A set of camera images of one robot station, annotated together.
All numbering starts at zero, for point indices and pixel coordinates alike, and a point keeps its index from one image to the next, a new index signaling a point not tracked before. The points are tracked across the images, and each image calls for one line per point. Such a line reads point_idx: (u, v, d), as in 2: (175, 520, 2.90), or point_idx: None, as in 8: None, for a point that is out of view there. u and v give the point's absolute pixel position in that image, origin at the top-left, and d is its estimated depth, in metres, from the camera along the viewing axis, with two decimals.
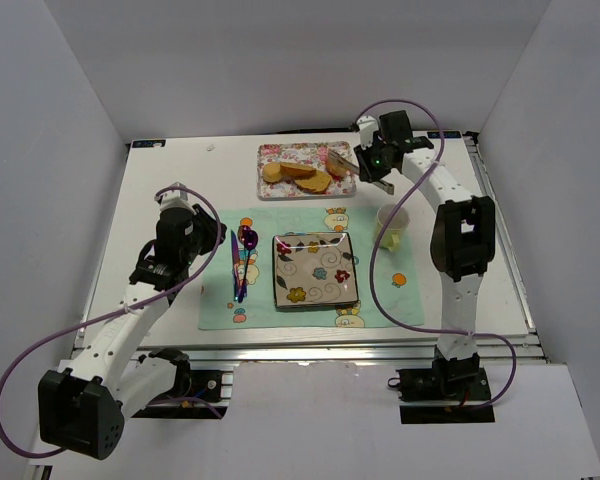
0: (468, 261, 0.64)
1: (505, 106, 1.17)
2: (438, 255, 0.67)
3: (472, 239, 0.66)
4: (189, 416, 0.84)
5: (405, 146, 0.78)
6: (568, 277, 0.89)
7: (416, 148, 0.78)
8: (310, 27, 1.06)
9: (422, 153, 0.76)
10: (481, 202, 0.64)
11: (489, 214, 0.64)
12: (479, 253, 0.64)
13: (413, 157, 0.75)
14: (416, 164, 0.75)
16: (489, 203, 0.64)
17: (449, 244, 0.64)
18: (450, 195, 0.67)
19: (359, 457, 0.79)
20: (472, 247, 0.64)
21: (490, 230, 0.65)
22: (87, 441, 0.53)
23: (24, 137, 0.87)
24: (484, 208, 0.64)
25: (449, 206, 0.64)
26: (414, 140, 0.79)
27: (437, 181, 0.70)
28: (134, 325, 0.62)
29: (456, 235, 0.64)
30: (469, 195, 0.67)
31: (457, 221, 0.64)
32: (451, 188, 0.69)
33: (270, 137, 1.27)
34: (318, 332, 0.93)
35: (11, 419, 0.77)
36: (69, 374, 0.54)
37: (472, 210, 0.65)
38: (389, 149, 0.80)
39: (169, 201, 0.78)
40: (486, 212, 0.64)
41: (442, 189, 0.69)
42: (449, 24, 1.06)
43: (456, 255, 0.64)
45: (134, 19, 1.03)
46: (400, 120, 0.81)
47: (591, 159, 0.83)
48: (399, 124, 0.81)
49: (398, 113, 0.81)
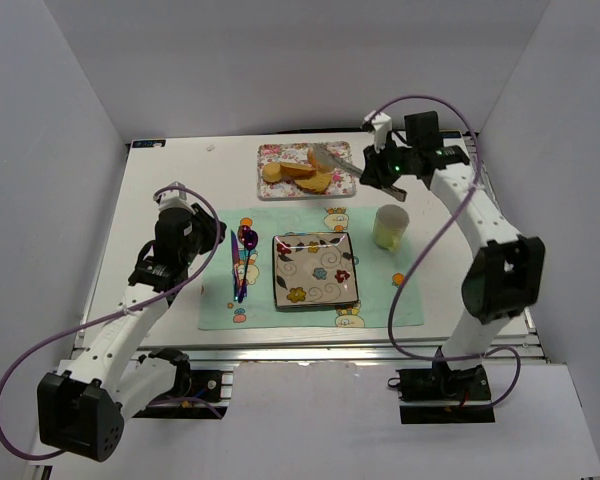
0: (506, 308, 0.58)
1: (505, 106, 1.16)
2: (472, 298, 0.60)
3: (514, 282, 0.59)
4: (189, 416, 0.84)
5: (437, 158, 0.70)
6: (568, 277, 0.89)
7: (448, 162, 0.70)
8: (310, 27, 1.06)
9: (456, 173, 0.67)
10: (529, 244, 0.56)
11: (537, 259, 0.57)
12: (519, 300, 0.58)
13: (448, 178, 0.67)
14: (451, 186, 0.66)
16: (538, 246, 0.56)
17: (490, 290, 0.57)
18: (493, 233, 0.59)
19: (359, 456, 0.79)
20: (512, 293, 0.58)
21: (536, 276, 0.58)
22: (87, 443, 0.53)
23: (24, 138, 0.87)
24: (532, 251, 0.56)
25: (492, 248, 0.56)
26: (447, 151, 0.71)
27: (477, 212, 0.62)
28: (134, 325, 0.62)
29: (498, 280, 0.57)
30: (515, 233, 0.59)
31: (501, 266, 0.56)
32: (493, 222, 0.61)
33: (270, 137, 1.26)
34: (318, 332, 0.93)
35: (11, 419, 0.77)
36: (68, 377, 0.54)
37: (516, 250, 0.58)
38: (418, 160, 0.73)
39: (168, 201, 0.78)
40: (534, 255, 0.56)
41: (482, 223, 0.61)
42: (450, 23, 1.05)
43: (494, 302, 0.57)
45: (134, 19, 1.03)
46: (431, 124, 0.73)
47: (592, 158, 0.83)
48: (428, 129, 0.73)
49: (428, 115, 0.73)
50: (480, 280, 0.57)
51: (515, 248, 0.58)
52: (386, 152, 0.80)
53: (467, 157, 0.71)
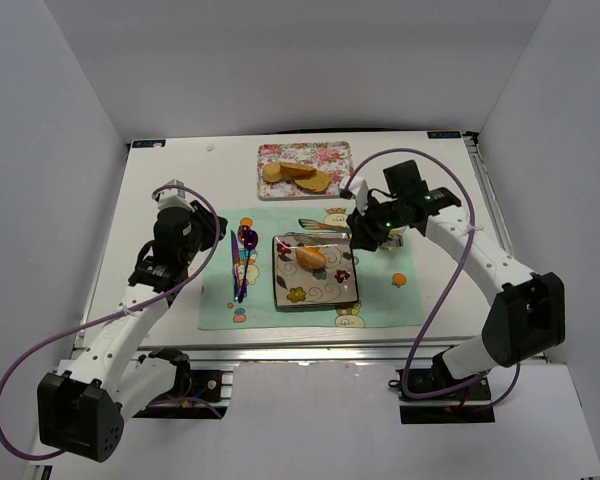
0: (532, 351, 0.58)
1: (505, 106, 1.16)
2: (497, 345, 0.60)
3: (536, 322, 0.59)
4: (189, 417, 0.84)
5: (426, 203, 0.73)
6: (568, 277, 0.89)
7: (440, 207, 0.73)
8: (310, 27, 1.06)
9: (451, 216, 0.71)
10: (546, 283, 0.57)
11: (557, 297, 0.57)
12: (545, 339, 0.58)
13: (443, 222, 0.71)
14: (449, 231, 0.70)
16: (556, 283, 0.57)
17: (515, 335, 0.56)
18: (505, 275, 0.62)
19: (359, 455, 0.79)
20: (537, 334, 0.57)
21: (558, 312, 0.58)
22: (87, 443, 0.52)
23: (24, 138, 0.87)
24: (549, 289, 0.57)
25: (509, 294, 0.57)
26: (435, 196, 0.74)
27: (484, 256, 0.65)
28: (134, 326, 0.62)
29: (521, 324, 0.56)
30: (527, 273, 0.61)
31: (522, 310, 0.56)
32: (502, 264, 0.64)
33: (270, 137, 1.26)
34: (318, 332, 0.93)
35: (11, 419, 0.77)
36: (68, 378, 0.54)
37: (532, 288, 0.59)
38: (408, 208, 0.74)
39: (166, 199, 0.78)
40: (553, 292, 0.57)
41: (491, 265, 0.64)
42: (449, 23, 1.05)
43: (520, 347, 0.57)
45: (133, 19, 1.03)
46: (412, 172, 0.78)
47: (592, 158, 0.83)
48: (410, 178, 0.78)
49: (406, 165, 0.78)
50: (504, 328, 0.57)
51: (531, 287, 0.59)
52: (373, 210, 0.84)
53: (456, 197, 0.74)
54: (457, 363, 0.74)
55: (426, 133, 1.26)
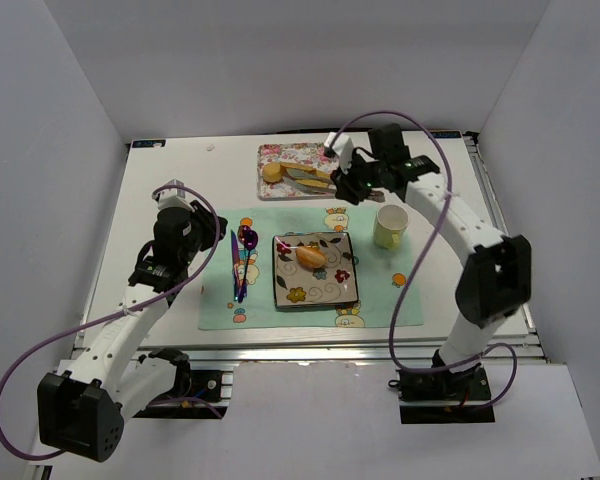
0: (500, 310, 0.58)
1: (505, 106, 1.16)
2: (469, 304, 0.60)
3: (505, 282, 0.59)
4: (189, 416, 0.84)
5: (408, 171, 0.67)
6: (568, 277, 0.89)
7: (419, 175, 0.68)
8: (310, 27, 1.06)
9: (429, 181, 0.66)
10: (515, 244, 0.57)
11: (525, 257, 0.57)
12: (512, 299, 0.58)
13: (421, 188, 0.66)
14: (427, 197, 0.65)
16: (525, 244, 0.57)
17: (483, 294, 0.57)
18: (477, 238, 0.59)
19: (359, 456, 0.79)
20: (506, 293, 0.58)
21: (526, 272, 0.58)
22: (87, 443, 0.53)
23: (24, 138, 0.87)
24: (519, 251, 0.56)
25: (480, 254, 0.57)
26: (416, 163, 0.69)
27: (458, 220, 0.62)
28: (134, 326, 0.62)
29: (489, 283, 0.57)
30: (498, 235, 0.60)
31: (490, 269, 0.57)
32: (475, 227, 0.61)
33: (270, 137, 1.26)
34: (318, 332, 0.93)
35: (11, 419, 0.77)
36: (68, 378, 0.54)
37: (502, 250, 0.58)
38: (389, 175, 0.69)
39: (167, 199, 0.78)
40: (521, 253, 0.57)
41: (465, 229, 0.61)
42: (449, 23, 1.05)
43: (488, 305, 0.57)
45: (133, 20, 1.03)
46: (395, 135, 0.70)
47: (591, 159, 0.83)
48: (393, 141, 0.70)
49: (391, 127, 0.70)
50: (473, 287, 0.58)
51: (501, 249, 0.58)
52: (355, 171, 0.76)
53: (436, 164, 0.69)
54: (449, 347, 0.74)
55: (426, 133, 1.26)
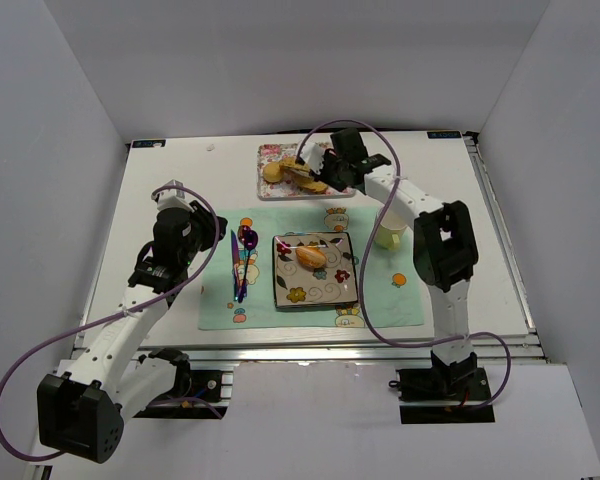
0: (453, 269, 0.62)
1: (505, 106, 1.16)
2: (427, 273, 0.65)
3: (453, 245, 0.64)
4: (189, 416, 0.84)
5: (363, 168, 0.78)
6: (569, 278, 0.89)
7: (374, 168, 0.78)
8: (309, 27, 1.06)
9: (383, 170, 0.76)
10: (454, 209, 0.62)
11: (465, 219, 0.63)
12: (463, 258, 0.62)
13: (375, 177, 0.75)
14: (380, 183, 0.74)
16: (463, 208, 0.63)
17: (433, 255, 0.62)
18: (421, 208, 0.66)
19: (359, 456, 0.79)
20: (457, 255, 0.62)
21: (469, 233, 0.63)
22: (87, 444, 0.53)
23: (24, 138, 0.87)
24: (459, 213, 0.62)
25: (424, 219, 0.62)
26: (371, 159, 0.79)
27: (406, 195, 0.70)
28: (134, 326, 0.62)
29: (437, 244, 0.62)
30: (440, 203, 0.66)
31: (436, 233, 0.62)
32: (420, 200, 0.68)
33: (271, 137, 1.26)
34: (318, 333, 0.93)
35: (11, 419, 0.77)
36: (68, 378, 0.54)
37: (447, 217, 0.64)
38: (349, 172, 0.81)
39: (166, 200, 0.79)
40: (460, 215, 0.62)
41: (412, 202, 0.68)
42: (450, 23, 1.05)
43: (443, 266, 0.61)
45: (133, 19, 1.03)
46: (354, 138, 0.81)
47: (591, 159, 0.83)
48: (353, 143, 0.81)
49: (351, 131, 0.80)
50: (424, 250, 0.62)
51: (445, 216, 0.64)
52: (326, 166, 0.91)
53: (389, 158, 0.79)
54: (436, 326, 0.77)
55: (426, 133, 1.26)
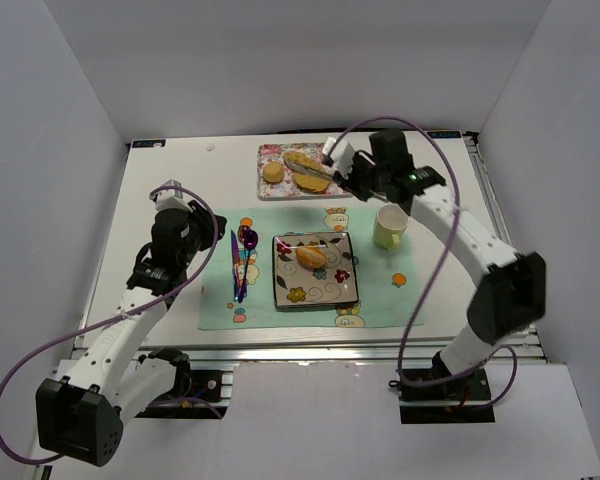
0: (513, 326, 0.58)
1: (506, 106, 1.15)
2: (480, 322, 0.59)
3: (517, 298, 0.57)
4: (189, 417, 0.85)
5: (412, 186, 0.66)
6: (569, 278, 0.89)
7: (425, 188, 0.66)
8: (309, 26, 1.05)
9: (437, 195, 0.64)
10: (530, 263, 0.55)
11: (541, 275, 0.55)
12: (526, 316, 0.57)
13: (428, 202, 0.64)
14: (434, 211, 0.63)
16: (540, 262, 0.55)
17: (497, 314, 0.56)
18: (490, 256, 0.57)
19: (359, 456, 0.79)
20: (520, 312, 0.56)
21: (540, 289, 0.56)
22: (87, 448, 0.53)
23: (24, 139, 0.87)
24: (535, 268, 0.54)
25: (495, 275, 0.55)
26: (421, 175, 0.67)
27: (469, 236, 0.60)
28: (132, 330, 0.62)
29: (504, 302, 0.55)
30: (511, 251, 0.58)
31: (506, 292, 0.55)
32: (487, 244, 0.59)
33: (271, 137, 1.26)
34: (318, 333, 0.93)
35: (11, 421, 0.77)
36: (66, 382, 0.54)
37: (516, 268, 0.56)
38: (392, 187, 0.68)
39: (165, 200, 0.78)
40: (536, 269, 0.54)
41: (476, 247, 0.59)
42: (450, 22, 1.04)
43: (503, 324, 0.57)
45: (132, 19, 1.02)
46: (399, 144, 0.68)
47: (592, 159, 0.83)
48: (398, 150, 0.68)
49: (396, 137, 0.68)
50: (488, 307, 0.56)
51: (515, 267, 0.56)
52: (355, 175, 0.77)
53: (442, 176, 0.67)
54: (450, 353, 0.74)
55: (426, 133, 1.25)
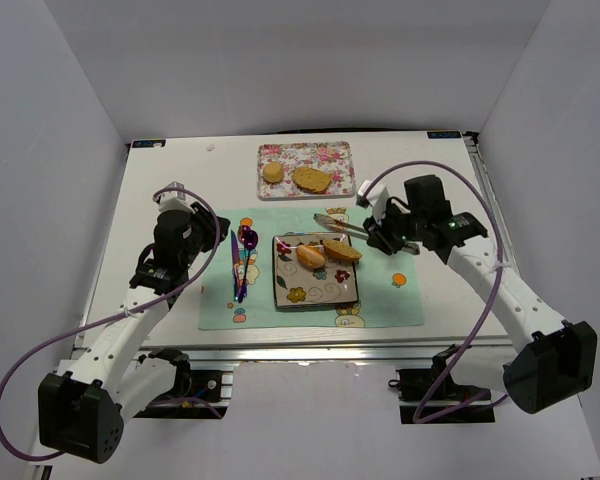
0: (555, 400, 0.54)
1: (505, 106, 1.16)
2: (518, 390, 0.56)
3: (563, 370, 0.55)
4: (189, 416, 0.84)
5: (450, 231, 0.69)
6: (569, 278, 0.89)
7: (465, 237, 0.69)
8: (309, 27, 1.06)
9: (477, 249, 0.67)
10: (579, 337, 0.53)
11: (589, 349, 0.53)
12: (571, 389, 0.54)
13: (469, 255, 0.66)
14: (476, 266, 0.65)
16: (592, 340, 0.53)
17: (540, 385, 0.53)
18: (534, 322, 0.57)
19: (360, 456, 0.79)
20: (563, 382, 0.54)
21: (589, 365, 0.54)
22: (87, 444, 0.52)
23: (24, 138, 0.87)
24: (584, 341, 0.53)
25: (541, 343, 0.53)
26: (461, 223, 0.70)
27: (512, 298, 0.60)
28: (134, 329, 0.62)
29: (551, 374, 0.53)
30: (558, 318, 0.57)
31: (552, 363, 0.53)
32: (532, 308, 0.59)
33: (271, 137, 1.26)
34: (318, 332, 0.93)
35: (11, 421, 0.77)
36: (68, 378, 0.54)
37: (562, 337, 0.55)
38: (430, 233, 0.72)
39: (167, 202, 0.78)
40: (584, 345, 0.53)
41: (519, 310, 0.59)
42: (450, 24, 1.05)
43: (545, 395, 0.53)
45: (133, 20, 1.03)
46: (436, 191, 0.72)
47: (591, 159, 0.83)
48: (434, 197, 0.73)
49: (432, 183, 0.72)
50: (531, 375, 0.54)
51: (561, 337, 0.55)
52: (388, 221, 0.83)
53: (483, 226, 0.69)
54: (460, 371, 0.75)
55: (426, 133, 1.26)
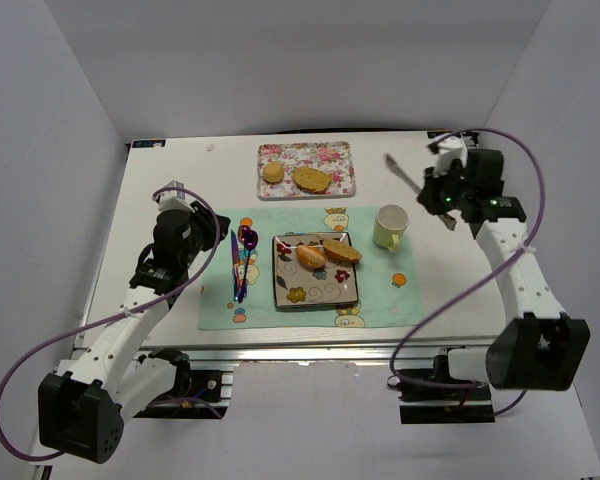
0: (528, 384, 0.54)
1: (505, 107, 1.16)
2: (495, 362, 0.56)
3: (546, 361, 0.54)
4: (189, 416, 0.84)
5: (489, 207, 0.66)
6: (569, 278, 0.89)
7: (501, 217, 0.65)
8: (309, 28, 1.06)
9: (507, 228, 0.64)
10: (571, 330, 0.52)
11: (576, 347, 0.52)
12: (547, 380, 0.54)
13: (497, 231, 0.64)
14: (498, 242, 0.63)
16: (583, 338, 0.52)
17: (516, 359, 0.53)
18: (530, 305, 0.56)
19: (360, 456, 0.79)
20: (541, 370, 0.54)
21: (572, 364, 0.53)
22: (87, 444, 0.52)
23: (24, 138, 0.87)
24: (576, 335, 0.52)
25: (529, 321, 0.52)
26: (504, 204, 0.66)
27: (519, 277, 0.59)
28: (134, 329, 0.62)
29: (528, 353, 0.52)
30: (557, 309, 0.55)
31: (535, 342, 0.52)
32: (535, 292, 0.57)
33: (271, 137, 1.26)
34: (319, 332, 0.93)
35: (10, 421, 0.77)
36: (68, 378, 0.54)
37: (556, 328, 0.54)
38: (469, 205, 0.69)
39: (166, 201, 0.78)
40: (573, 340, 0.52)
41: (522, 290, 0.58)
42: (450, 24, 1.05)
43: (516, 372, 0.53)
45: (133, 21, 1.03)
46: (494, 167, 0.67)
47: (591, 160, 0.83)
48: (490, 173, 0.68)
49: (493, 156, 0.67)
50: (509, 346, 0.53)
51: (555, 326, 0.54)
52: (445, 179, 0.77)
53: (524, 212, 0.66)
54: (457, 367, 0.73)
55: (426, 133, 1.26)
